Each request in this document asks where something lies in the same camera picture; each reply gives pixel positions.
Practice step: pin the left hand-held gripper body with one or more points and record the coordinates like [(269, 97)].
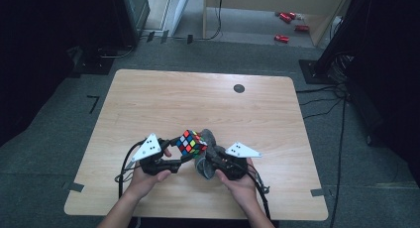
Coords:
[(148, 152)]

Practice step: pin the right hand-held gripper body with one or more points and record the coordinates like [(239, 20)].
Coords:
[(234, 162)]

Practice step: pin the grey towel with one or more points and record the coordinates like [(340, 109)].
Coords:
[(208, 168)]

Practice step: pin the multicoloured puzzle cube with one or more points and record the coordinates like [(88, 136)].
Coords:
[(191, 142)]

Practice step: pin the person's right hand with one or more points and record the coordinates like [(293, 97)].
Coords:
[(241, 188)]

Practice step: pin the person's left hand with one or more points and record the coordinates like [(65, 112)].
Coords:
[(145, 183)]

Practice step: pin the dark round table grommet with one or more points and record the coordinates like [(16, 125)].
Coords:
[(239, 88)]

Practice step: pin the grey tape strip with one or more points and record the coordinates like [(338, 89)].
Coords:
[(74, 186), (317, 192)]

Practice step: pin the black stand base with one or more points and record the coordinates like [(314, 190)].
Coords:
[(318, 72), (94, 64)]

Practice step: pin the black floor tape piece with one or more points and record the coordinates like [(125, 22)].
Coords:
[(189, 39), (164, 36), (150, 36)]

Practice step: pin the red can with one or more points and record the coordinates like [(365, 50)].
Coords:
[(301, 28), (292, 15), (285, 18), (281, 39)]

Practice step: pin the white panel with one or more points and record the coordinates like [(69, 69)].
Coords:
[(181, 10)]

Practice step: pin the black glass-fronted cabinet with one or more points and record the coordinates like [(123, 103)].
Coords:
[(135, 13)]

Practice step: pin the dark curtain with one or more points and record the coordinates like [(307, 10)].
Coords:
[(389, 72), (39, 56)]

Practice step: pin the light wooden furniture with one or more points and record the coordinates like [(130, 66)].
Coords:
[(264, 0)]

